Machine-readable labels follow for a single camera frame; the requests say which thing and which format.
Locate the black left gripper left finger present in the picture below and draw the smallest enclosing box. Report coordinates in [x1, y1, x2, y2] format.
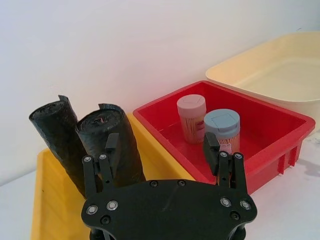
[82, 133, 120, 200]

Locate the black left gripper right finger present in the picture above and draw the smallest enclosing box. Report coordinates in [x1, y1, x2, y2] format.
[202, 132, 249, 196]

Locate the black garbage bag roll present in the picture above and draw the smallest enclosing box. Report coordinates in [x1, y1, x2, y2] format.
[28, 94, 89, 198]
[74, 102, 147, 193]

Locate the blue-lidded toothpick jar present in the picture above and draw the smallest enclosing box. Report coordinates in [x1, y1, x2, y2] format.
[203, 109, 241, 154]

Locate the red plastic bin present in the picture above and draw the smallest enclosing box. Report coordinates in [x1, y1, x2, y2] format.
[132, 80, 316, 196]

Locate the yellow plastic bin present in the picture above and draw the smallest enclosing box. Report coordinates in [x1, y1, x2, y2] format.
[29, 112, 198, 240]

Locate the pink-lidded toothpick jar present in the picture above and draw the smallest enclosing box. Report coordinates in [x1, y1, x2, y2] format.
[176, 94, 208, 145]

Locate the cream plastic bin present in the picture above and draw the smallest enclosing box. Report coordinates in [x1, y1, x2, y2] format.
[205, 31, 320, 132]

